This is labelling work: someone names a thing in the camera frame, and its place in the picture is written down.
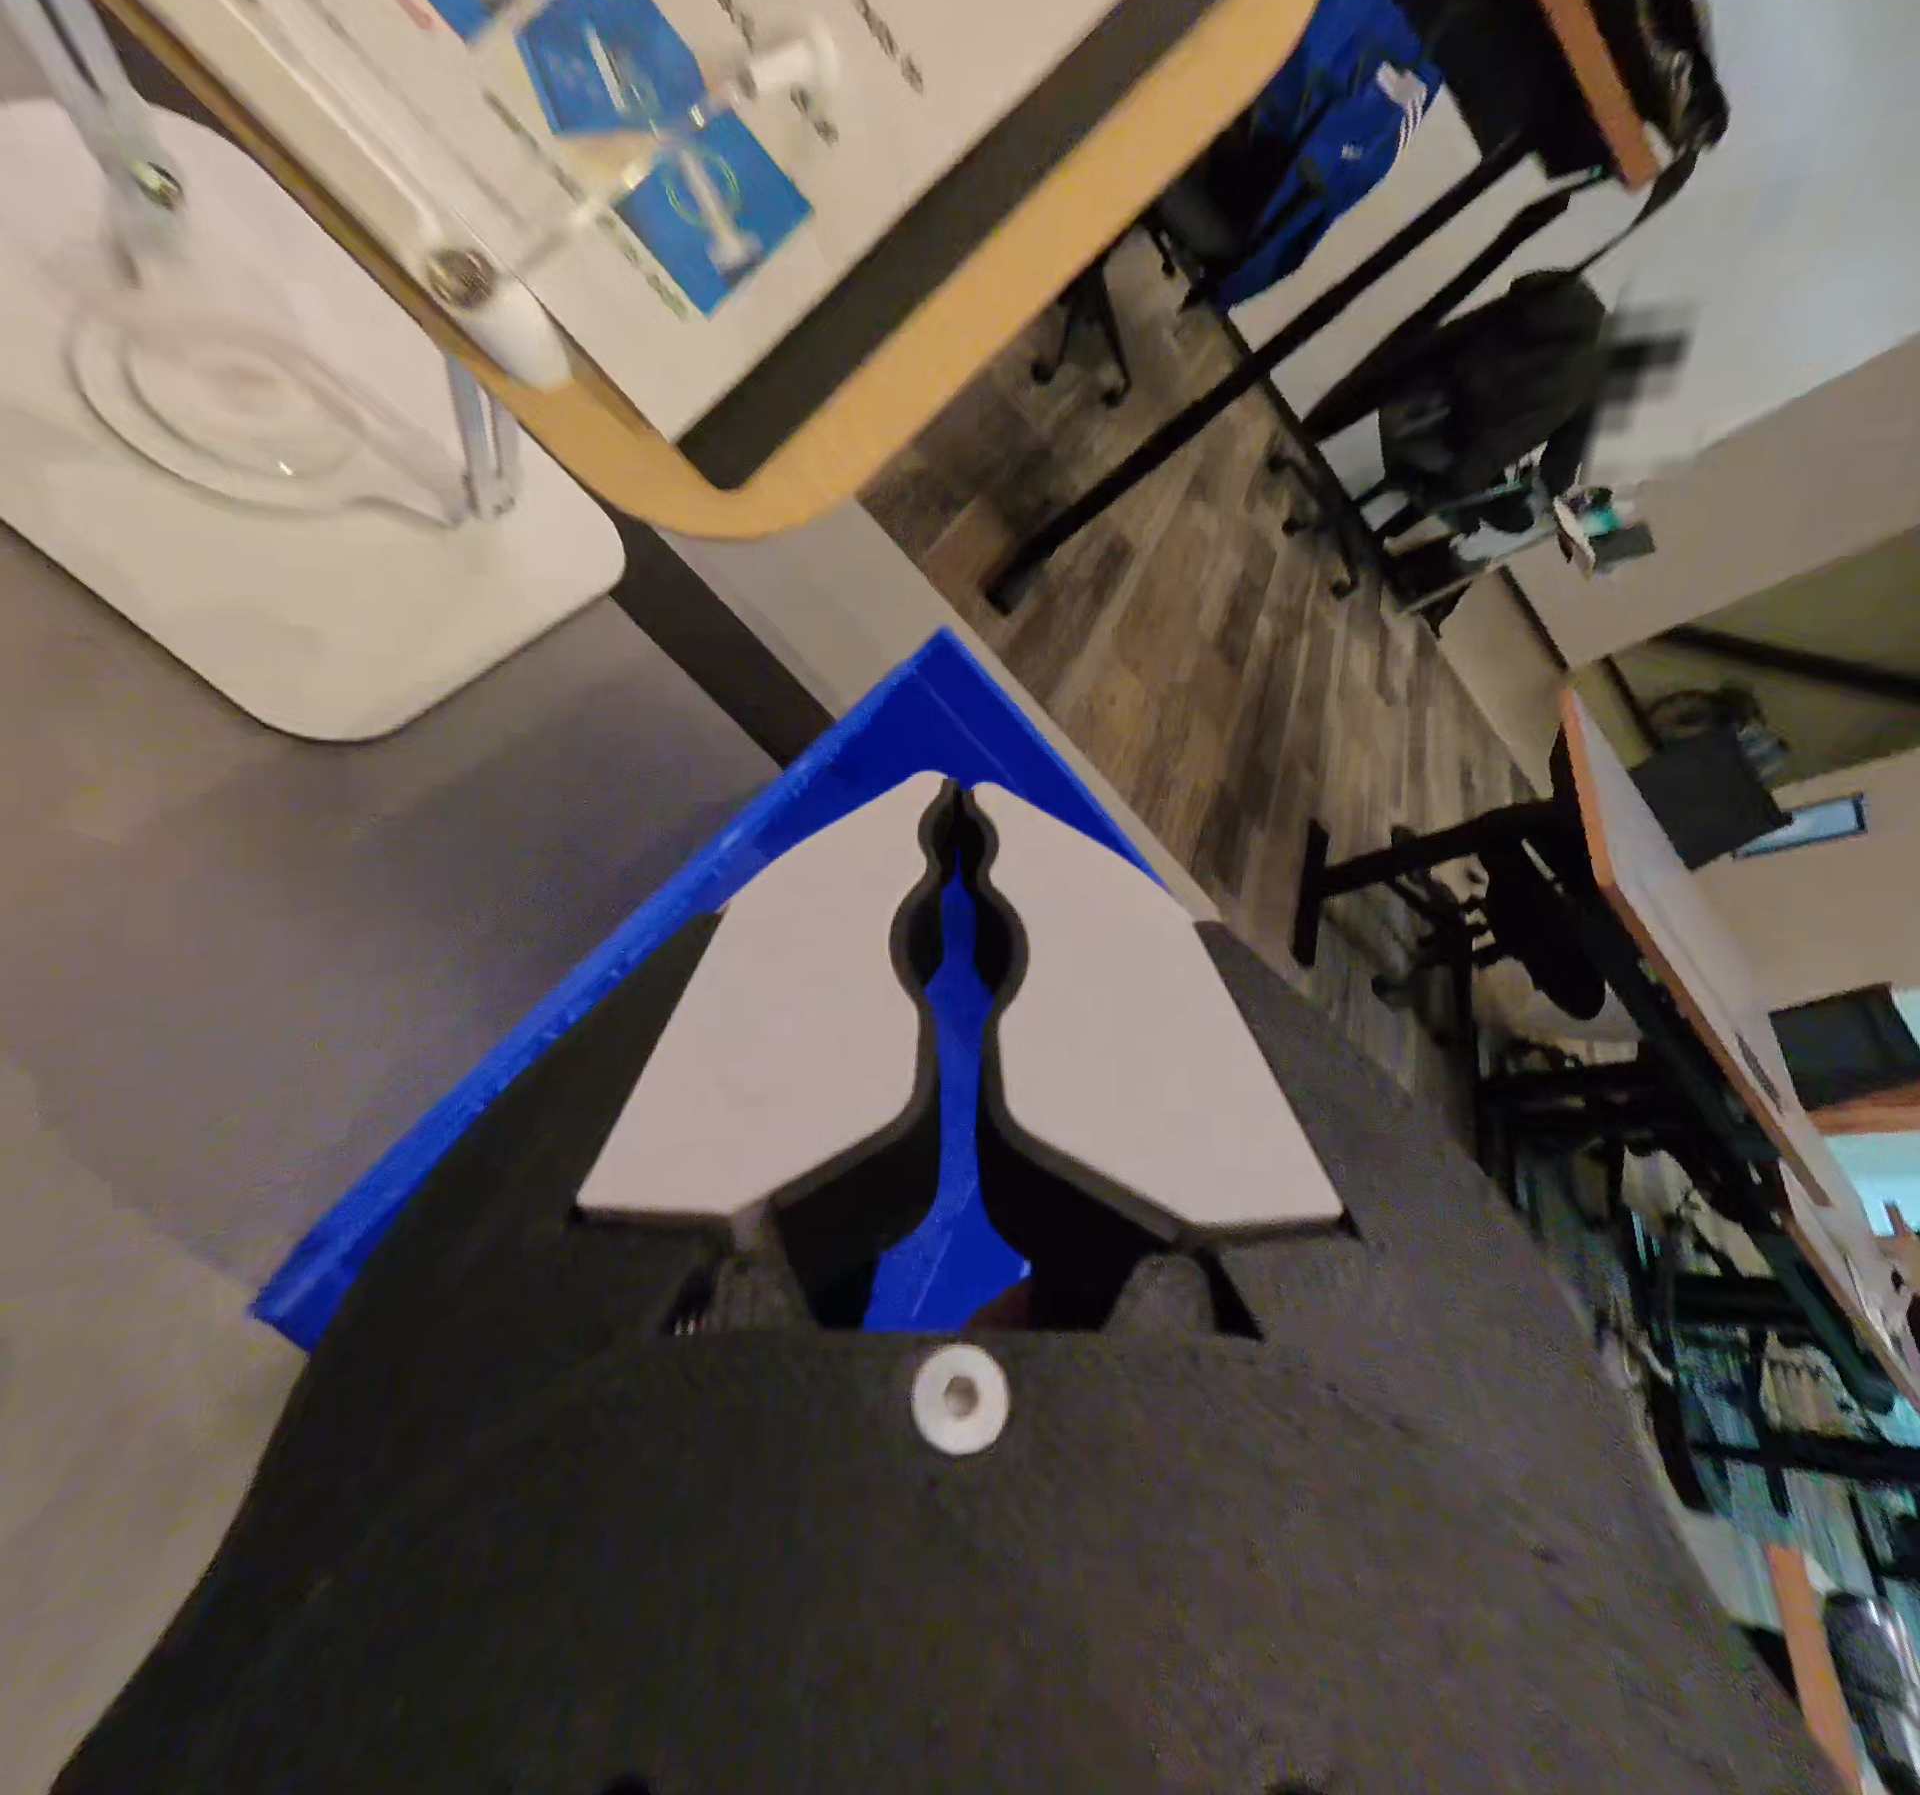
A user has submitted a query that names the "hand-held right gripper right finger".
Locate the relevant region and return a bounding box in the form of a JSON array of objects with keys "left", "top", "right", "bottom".
[{"left": 959, "top": 777, "right": 1349, "bottom": 1331}]

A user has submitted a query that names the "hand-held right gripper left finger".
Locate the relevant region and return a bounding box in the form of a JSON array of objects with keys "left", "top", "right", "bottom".
[{"left": 574, "top": 770, "right": 963, "bottom": 1331}]

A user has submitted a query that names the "long blue plastic bin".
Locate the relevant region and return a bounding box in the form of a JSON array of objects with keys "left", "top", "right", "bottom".
[{"left": 253, "top": 623, "right": 1219, "bottom": 1354}]

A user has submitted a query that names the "grey desk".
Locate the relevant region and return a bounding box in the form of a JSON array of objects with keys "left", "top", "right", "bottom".
[{"left": 0, "top": 498, "right": 1226, "bottom": 1795}]

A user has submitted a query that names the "black office chair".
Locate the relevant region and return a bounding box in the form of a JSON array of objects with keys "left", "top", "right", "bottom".
[{"left": 1302, "top": 793, "right": 1615, "bottom": 1036}]

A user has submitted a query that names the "wood-edged office table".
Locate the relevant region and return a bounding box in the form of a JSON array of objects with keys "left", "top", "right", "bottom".
[
  {"left": 1559, "top": 691, "right": 1920, "bottom": 1410},
  {"left": 982, "top": 0, "right": 1670, "bottom": 617}
]

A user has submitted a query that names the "clear sign stand white base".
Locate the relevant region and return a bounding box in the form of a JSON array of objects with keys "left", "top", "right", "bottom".
[{"left": 0, "top": 0, "right": 629, "bottom": 743}]

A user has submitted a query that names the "blue striped jacket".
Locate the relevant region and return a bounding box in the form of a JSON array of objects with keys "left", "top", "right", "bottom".
[{"left": 1215, "top": 0, "right": 1446, "bottom": 314}]

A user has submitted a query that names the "black backpack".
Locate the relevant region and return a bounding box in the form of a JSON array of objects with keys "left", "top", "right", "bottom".
[{"left": 1559, "top": 0, "right": 1728, "bottom": 163}]

